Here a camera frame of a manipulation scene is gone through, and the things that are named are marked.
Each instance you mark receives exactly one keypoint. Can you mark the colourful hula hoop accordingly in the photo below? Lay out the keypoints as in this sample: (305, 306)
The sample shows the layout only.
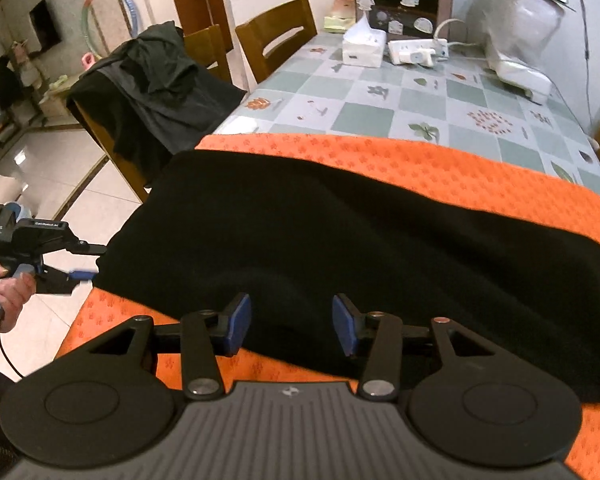
(86, 15)

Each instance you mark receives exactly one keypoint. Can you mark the coat rack with clothes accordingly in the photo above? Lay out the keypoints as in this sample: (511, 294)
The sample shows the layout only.
(10, 80)

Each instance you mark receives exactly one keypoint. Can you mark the person's left hand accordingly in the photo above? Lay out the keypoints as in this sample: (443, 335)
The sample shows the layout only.
(16, 291)

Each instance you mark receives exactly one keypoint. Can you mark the white tissue box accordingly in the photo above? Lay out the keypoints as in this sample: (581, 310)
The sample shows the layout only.
(362, 50)

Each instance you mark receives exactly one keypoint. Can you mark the black pants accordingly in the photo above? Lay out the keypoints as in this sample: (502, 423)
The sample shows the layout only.
(330, 240)

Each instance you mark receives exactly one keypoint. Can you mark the black garment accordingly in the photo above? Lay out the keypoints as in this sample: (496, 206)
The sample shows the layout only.
(125, 132)

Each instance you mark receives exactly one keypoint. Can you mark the dark green garment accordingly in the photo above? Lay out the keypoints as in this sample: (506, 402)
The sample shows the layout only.
(160, 55)

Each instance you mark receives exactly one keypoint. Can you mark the white plastic-wrapped appliance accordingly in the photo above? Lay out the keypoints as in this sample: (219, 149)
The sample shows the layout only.
(515, 45)

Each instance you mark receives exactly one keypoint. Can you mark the checkered tablecloth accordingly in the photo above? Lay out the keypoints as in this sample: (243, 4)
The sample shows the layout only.
(405, 100)

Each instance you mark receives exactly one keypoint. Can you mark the low wooden bench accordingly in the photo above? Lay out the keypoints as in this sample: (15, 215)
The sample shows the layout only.
(62, 95)

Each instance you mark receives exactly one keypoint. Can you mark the wall-mounted television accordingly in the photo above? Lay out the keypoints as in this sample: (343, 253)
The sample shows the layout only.
(45, 25)

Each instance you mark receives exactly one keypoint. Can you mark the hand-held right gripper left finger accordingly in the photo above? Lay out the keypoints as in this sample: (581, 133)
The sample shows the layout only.
(237, 324)

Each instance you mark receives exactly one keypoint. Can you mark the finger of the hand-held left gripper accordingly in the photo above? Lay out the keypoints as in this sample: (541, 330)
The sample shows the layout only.
(87, 249)
(60, 282)

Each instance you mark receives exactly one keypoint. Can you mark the white power strip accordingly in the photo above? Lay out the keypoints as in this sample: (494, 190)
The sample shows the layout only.
(415, 52)

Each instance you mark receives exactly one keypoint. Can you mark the orange patterned mat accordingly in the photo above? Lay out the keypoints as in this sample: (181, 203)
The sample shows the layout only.
(455, 175)

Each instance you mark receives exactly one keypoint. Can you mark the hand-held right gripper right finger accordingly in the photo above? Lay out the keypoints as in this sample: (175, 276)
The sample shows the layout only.
(345, 326)

